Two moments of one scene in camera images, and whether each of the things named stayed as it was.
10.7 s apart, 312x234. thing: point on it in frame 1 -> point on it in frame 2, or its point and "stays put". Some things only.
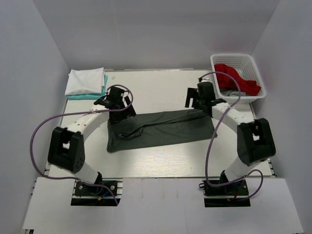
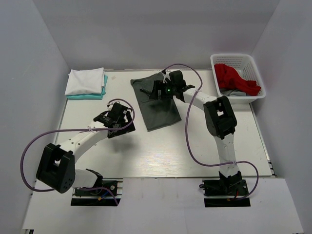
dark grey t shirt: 145,129 -> 156,113
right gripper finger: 189,102 -> 156,94
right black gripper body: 195,96 -> 156,90
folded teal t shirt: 87,96 stays put
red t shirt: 247,87 stays put
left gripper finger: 131,110 -> 129,118
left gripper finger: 116,117 -> 112,133
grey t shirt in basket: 231,92 stays put
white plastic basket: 245,64 stays put
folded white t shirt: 84,81 stays put
